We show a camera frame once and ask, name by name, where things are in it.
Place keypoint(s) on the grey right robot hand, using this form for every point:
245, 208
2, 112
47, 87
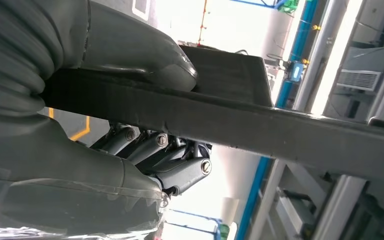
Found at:
46, 155

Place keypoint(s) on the blue metal cart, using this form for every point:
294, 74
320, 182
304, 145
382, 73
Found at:
216, 232

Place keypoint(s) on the green plastic crate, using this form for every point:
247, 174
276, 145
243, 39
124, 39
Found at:
224, 232

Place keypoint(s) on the small blue device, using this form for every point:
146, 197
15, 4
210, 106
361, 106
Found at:
295, 71

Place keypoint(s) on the blue vertical beam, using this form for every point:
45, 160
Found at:
300, 33

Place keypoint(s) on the white fluorescent light tube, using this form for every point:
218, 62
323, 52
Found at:
336, 59

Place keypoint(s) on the white louvred vent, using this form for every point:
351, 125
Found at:
357, 80

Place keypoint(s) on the grey aluminium post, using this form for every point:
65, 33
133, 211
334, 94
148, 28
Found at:
320, 49

